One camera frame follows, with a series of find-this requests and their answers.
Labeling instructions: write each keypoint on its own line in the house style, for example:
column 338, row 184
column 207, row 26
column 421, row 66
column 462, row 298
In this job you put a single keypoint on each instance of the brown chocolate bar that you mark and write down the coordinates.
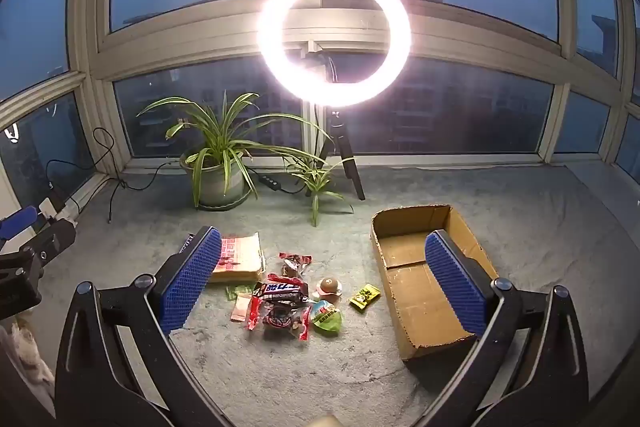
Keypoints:
column 280, row 292

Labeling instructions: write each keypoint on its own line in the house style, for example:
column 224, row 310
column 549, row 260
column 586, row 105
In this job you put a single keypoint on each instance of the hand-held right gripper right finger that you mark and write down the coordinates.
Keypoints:
column 455, row 282

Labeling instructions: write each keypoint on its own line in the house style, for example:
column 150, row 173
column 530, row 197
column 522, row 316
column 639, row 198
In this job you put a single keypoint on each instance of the green plant pot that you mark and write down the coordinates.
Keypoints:
column 212, row 187

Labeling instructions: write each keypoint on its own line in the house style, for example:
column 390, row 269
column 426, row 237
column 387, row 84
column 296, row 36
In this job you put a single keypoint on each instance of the cardboard box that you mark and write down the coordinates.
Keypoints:
column 415, row 302

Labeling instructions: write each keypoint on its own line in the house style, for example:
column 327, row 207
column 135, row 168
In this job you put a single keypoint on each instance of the white power strip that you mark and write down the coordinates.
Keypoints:
column 57, row 209

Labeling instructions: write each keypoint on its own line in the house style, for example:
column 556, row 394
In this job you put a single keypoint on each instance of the green pot saucer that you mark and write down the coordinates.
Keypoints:
column 220, row 207

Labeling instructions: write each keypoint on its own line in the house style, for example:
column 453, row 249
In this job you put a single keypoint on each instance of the burger gummy candy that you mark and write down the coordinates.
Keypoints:
column 328, row 287

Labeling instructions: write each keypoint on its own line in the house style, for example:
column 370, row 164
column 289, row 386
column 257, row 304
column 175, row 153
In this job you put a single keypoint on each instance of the green packet with round picture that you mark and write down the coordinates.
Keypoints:
column 327, row 318

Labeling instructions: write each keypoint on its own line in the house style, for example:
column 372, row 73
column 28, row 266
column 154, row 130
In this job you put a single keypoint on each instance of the yellow candy packet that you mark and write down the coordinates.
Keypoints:
column 365, row 297

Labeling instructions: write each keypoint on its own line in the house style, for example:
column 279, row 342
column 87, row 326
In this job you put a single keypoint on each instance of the small red clear snack packet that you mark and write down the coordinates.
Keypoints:
column 296, row 263

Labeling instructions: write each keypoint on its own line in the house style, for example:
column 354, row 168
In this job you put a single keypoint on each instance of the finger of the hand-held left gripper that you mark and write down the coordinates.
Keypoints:
column 17, row 221
column 52, row 237

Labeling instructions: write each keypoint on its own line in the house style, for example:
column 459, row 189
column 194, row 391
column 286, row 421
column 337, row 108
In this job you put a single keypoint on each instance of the beige snack packet red print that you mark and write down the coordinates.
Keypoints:
column 240, row 257

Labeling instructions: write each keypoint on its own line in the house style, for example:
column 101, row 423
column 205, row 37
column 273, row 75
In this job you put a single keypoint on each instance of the large spider plant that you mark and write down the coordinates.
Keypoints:
column 220, row 132

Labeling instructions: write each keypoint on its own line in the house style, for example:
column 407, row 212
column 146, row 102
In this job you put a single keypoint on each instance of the black light tripod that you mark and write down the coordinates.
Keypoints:
column 345, row 152

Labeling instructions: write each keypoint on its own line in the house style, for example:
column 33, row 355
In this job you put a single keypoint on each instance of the large red clear snack packet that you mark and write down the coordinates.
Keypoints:
column 280, row 319

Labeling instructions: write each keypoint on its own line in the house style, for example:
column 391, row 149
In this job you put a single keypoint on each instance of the pale green flat packet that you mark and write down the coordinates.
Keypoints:
column 236, row 291

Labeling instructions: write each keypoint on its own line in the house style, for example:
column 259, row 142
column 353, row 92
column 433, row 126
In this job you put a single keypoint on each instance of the small spider plantlet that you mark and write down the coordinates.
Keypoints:
column 316, row 179

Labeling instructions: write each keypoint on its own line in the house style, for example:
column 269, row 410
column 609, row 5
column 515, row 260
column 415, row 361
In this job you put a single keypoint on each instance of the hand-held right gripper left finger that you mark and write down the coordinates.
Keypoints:
column 192, row 277

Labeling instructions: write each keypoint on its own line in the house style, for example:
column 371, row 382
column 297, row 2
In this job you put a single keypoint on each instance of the person's left hand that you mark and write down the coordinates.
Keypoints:
column 27, row 357

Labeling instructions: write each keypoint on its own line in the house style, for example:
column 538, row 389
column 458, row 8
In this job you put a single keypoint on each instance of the pink small snack packet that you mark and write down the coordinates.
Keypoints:
column 240, row 307

